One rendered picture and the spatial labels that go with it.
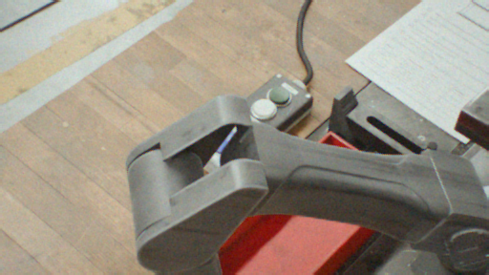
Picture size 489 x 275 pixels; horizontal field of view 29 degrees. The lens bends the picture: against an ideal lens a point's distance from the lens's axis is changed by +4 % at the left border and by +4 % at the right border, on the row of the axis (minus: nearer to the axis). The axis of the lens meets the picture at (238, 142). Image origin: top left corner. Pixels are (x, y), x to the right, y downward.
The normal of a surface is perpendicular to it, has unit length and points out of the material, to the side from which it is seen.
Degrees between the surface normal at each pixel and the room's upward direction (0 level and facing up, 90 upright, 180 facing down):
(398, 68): 1
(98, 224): 0
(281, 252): 0
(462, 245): 90
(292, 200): 91
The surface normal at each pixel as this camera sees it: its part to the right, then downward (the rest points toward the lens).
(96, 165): 0.04, -0.62
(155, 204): -0.36, -0.51
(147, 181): -0.55, -0.43
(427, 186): 0.47, -0.60
